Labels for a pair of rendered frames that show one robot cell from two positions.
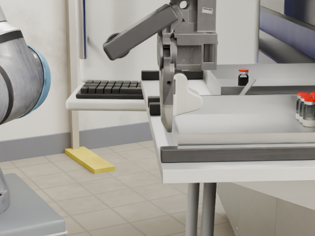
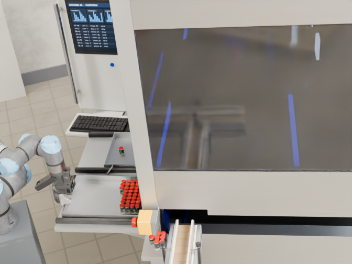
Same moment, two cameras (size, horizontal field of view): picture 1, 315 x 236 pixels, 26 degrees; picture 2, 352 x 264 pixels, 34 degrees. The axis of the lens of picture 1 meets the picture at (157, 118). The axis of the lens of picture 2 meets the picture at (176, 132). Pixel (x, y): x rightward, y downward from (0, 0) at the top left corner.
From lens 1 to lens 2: 190 cm
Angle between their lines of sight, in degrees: 25
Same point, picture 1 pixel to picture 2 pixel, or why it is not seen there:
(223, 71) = (123, 134)
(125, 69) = (99, 105)
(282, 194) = not seen: hidden behind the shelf
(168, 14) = (53, 179)
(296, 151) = (98, 222)
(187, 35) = (59, 186)
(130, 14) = (97, 81)
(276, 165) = (90, 228)
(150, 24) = (47, 182)
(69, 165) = not seen: hidden behind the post
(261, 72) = not seen: hidden behind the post
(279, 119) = (116, 188)
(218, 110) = (97, 180)
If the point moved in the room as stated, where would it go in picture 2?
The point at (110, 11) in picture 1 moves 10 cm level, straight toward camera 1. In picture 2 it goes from (88, 80) to (84, 89)
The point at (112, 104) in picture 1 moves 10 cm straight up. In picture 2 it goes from (85, 135) to (81, 120)
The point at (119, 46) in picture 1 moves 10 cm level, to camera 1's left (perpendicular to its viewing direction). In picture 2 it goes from (39, 187) to (17, 186)
